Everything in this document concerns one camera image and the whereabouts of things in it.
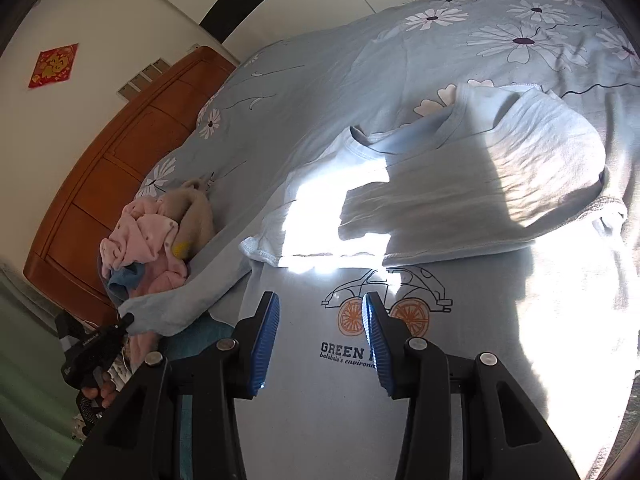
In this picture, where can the floral light blue bed sheet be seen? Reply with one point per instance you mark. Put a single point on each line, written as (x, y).
(350, 85)

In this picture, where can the wooden headboard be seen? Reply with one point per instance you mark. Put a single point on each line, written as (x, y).
(115, 160)

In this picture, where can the blue small garment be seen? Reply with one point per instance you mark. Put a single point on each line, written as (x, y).
(125, 280)

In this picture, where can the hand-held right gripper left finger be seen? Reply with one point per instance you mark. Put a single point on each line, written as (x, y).
(265, 340)

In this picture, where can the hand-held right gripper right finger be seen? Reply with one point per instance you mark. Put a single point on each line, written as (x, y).
(376, 345)

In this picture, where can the red diamond wall decoration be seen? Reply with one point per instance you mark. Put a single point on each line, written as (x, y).
(52, 66)

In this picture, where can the pink baby garment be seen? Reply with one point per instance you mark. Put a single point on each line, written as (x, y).
(145, 245)

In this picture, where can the beige knit garment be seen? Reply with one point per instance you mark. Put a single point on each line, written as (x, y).
(192, 215)

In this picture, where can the light blue car-print t-shirt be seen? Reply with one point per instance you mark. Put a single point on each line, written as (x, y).
(450, 200)

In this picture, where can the person's left hand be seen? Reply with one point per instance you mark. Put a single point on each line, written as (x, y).
(102, 390)

